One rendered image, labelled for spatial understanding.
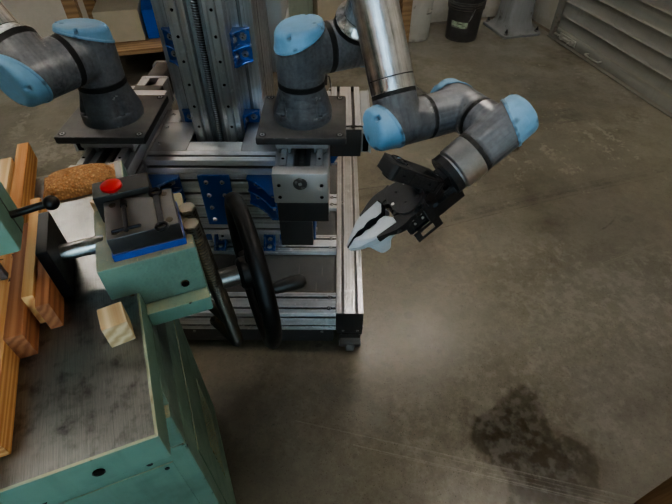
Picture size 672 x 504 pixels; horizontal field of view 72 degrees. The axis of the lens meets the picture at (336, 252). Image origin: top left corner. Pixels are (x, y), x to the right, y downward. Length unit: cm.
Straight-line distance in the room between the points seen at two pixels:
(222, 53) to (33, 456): 95
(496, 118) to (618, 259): 159
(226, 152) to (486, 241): 127
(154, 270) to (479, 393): 123
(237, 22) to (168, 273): 78
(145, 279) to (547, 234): 188
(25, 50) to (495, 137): 95
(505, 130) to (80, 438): 71
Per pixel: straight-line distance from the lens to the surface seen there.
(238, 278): 83
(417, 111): 80
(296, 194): 116
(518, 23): 436
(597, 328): 200
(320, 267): 166
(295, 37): 112
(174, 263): 71
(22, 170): 101
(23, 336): 71
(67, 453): 64
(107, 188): 74
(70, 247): 76
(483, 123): 80
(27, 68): 120
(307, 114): 119
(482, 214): 230
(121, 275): 72
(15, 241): 72
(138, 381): 65
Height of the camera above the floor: 143
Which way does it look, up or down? 45 degrees down
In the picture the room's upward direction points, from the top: straight up
